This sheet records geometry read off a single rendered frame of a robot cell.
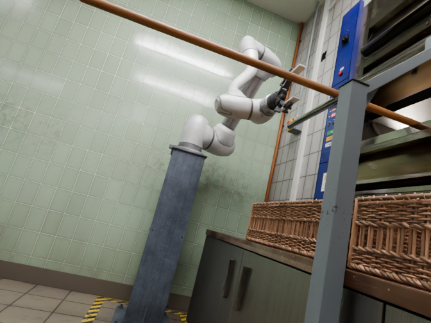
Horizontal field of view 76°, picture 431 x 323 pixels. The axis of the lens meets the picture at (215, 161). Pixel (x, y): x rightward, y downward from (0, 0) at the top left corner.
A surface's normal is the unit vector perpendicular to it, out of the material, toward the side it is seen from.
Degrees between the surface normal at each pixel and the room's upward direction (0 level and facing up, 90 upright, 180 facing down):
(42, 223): 90
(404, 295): 90
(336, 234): 90
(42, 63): 90
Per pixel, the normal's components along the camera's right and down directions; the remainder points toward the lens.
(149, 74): 0.25, -0.17
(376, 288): -0.94, -0.29
